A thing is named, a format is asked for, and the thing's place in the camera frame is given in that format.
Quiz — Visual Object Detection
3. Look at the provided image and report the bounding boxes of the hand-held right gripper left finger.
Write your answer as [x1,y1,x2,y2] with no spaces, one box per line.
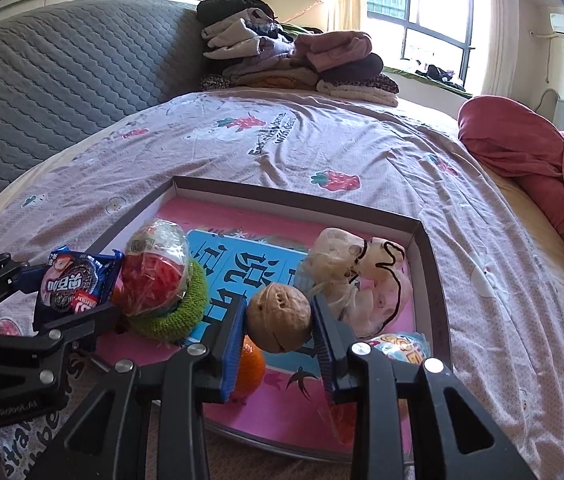
[49,302,248,480]

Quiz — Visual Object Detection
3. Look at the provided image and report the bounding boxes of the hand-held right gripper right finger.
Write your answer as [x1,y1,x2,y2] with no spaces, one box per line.
[311,292,533,480]

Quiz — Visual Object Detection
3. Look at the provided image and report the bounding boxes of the orange mandarin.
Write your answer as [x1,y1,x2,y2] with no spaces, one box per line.
[229,335,267,401]

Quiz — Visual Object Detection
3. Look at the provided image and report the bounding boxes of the blue cookie packet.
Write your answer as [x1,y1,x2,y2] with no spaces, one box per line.
[32,245,124,332]

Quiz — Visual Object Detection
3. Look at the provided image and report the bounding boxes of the brown walnut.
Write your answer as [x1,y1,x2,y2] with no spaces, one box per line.
[245,282,313,355]

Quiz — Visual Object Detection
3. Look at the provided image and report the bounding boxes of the green knitted ring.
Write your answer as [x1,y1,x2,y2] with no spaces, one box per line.
[129,257,209,342]

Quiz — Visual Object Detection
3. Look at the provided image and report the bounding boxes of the red egg toy clear wrap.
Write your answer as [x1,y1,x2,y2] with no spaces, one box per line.
[119,219,196,319]

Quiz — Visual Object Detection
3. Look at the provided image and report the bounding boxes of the blue and red egg toy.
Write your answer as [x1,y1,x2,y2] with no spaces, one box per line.
[329,331,432,448]

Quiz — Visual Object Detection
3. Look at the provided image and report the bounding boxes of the pink book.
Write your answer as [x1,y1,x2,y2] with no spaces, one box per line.
[97,197,415,461]

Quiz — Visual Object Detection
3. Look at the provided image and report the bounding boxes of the grey quilted headboard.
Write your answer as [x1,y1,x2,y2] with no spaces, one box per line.
[0,0,208,236]

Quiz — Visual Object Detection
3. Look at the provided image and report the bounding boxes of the cream bed sheet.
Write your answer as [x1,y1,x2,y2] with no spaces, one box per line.
[482,170,564,311]

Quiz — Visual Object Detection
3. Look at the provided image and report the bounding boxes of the dark floral garment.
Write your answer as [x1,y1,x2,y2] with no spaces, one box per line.
[199,74,238,92]

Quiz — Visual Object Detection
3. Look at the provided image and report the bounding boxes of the cream knit garment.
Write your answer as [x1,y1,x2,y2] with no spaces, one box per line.
[317,82,399,107]

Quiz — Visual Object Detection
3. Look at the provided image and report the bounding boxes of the leopard print garment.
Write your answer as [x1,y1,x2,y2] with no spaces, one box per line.
[317,74,400,94]

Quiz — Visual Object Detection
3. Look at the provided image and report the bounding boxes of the tan folded garment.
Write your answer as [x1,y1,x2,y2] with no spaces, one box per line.
[234,71,321,89]

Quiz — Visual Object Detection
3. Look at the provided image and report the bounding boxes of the pink quilt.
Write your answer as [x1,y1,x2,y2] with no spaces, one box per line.
[457,95,564,306]

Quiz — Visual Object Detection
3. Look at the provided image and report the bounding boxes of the dark brown garment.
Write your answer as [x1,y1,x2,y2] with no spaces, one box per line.
[319,54,386,84]

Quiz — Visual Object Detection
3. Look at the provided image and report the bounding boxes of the pile of folded clothes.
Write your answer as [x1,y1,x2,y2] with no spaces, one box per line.
[279,22,474,100]

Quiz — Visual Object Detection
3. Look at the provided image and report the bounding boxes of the lavender garment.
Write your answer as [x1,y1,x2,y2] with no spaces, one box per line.
[222,40,313,74]

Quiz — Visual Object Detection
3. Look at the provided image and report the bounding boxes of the dark crumpled clothes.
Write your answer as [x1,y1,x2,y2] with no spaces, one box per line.
[414,64,464,89]

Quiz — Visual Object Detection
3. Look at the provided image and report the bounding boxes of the beige folded garment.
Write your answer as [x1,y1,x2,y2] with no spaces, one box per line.
[202,17,269,59]

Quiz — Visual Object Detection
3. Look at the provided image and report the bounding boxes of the pink fleece garment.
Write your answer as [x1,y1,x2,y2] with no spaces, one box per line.
[294,31,373,72]

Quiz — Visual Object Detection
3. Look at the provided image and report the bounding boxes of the black folded garment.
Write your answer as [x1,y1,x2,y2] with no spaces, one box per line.
[196,0,275,24]

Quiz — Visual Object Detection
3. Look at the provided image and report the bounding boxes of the white curved chair back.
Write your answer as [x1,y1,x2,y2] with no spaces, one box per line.
[537,87,564,134]

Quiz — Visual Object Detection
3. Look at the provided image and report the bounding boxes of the window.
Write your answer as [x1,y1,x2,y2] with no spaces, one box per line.
[364,0,478,96]

